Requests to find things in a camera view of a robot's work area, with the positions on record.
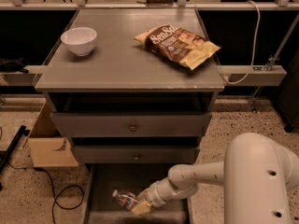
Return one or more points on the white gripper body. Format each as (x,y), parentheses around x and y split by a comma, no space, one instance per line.
(154,195)

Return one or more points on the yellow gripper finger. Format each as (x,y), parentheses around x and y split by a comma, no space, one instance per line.
(142,194)
(141,208)

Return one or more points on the clear plastic water bottle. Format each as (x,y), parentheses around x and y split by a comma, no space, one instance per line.
(126,199)

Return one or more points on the sea salt chip bag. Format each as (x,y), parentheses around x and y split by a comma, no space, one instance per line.
(178,45)

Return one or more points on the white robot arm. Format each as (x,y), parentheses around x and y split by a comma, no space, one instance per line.
(256,174)

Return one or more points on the grey open bottom drawer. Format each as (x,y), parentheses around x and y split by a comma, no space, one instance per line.
(99,207)

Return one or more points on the grey middle drawer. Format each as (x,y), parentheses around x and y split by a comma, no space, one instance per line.
(135,154)

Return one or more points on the grey top drawer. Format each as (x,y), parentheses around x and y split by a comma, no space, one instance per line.
(130,125)

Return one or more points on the grey drawer cabinet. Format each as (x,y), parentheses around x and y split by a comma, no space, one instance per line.
(121,77)

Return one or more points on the cardboard box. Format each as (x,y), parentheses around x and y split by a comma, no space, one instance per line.
(48,148)

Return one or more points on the black metal stand leg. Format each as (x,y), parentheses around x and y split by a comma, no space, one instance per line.
(5,155)

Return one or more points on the white ceramic bowl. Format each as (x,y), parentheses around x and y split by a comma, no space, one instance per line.
(80,41)

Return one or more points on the grey horizontal rail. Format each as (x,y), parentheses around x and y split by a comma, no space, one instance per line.
(246,75)

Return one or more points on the black object on rail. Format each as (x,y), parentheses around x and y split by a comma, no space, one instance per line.
(12,65)

